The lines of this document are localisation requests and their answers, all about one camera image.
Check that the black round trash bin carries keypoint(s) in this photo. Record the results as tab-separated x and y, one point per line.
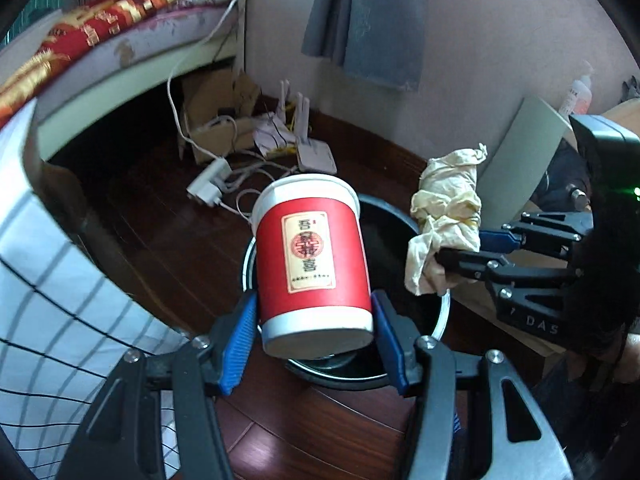
390	240

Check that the white power strip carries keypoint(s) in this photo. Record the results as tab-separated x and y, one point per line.
210	182

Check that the white pump bottle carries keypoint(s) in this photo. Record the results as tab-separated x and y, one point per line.
575	97

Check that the pale purple mattress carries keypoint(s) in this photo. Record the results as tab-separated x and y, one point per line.
165	30

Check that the pale green board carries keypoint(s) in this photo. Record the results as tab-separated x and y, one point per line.
525	160

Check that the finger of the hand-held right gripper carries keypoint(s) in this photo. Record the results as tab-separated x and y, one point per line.
465	262
492	240

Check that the white router with antennas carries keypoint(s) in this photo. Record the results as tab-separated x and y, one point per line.
315	157

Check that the red paper cup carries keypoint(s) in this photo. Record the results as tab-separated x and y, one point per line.
310	240

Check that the grey hanging cloth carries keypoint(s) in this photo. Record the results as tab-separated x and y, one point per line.
370	25

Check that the dark wooden chair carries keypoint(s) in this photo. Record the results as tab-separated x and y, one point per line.
85	210

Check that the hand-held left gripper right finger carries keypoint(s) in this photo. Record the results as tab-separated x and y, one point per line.
392	345

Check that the cream paper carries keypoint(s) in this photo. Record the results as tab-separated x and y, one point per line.
445	200

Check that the white grid-pattern cloth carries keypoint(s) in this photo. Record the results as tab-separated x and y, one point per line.
50	285

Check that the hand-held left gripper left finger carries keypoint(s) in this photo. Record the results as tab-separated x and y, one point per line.
237	345

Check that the white folded paper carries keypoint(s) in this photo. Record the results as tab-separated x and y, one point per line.
272	135

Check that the brown cardboard box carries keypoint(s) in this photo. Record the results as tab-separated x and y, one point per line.
240	95

